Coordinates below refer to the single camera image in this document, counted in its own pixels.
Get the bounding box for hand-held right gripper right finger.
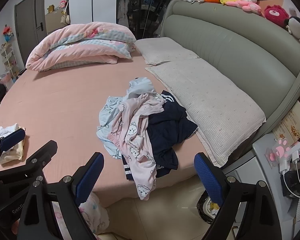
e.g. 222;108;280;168
194;152;283;240

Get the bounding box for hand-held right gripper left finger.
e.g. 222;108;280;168
17;152;105;240

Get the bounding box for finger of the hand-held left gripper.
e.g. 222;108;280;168
0;140;58;180
0;127;26;167

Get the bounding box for light blue printed pajama pants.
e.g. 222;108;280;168
97;95;124;160

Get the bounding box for white T-shirt navy trim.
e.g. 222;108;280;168
126;77;157;100

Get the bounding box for cream shirt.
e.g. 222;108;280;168
0;127;27;165

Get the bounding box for person's printed pajamas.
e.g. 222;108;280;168
52;192;111;236

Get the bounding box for pink bundle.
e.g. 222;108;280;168
0;74;16;86

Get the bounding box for grey nightstand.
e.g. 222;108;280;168
225;130;300;230

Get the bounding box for pink bed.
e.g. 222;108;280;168
0;39;205;203

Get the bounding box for navy white-striped garment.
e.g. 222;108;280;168
122;90;198;180

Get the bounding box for pink printed pajamas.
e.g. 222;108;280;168
107;92;165;200

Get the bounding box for checked white pillow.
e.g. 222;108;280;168
136;37;199;65
145;58;267;168

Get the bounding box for white shelf rack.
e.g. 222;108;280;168
0;42;18;80

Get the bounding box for pink paw holder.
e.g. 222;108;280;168
268;137;294;163

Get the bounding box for white charger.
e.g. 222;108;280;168
279;140;300;174

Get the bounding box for brown printed box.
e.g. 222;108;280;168
272;100;300;143

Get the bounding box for red blue toy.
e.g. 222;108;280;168
2;26;14;42

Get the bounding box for pink folded quilt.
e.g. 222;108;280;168
25;22;137;72

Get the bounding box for grey door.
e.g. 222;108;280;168
14;0;49;70

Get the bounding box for beige cabinet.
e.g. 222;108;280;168
45;7;68;34

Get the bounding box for grey padded headboard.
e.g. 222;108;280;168
160;0;300;140

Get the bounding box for dark glass wardrobe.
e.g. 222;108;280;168
116;0;175;40

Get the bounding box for black white penguin plush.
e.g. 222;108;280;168
284;16;300;41

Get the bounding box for pink plush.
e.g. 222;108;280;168
226;0;263;16

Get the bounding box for magenta bear plush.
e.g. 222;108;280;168
264;5;289;28

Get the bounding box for white cable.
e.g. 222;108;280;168
282;170;300;197

